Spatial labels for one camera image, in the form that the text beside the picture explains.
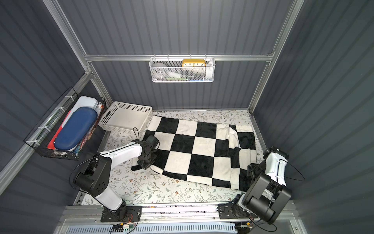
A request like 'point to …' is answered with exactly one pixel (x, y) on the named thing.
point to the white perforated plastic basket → (127, 118)
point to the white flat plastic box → (81, 102)
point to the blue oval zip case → (80, 121)
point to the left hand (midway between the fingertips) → (153, 162)
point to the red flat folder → (51, 146)
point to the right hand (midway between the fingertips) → (253, 178)
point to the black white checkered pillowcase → (216, 154)
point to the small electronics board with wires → (121, 226)
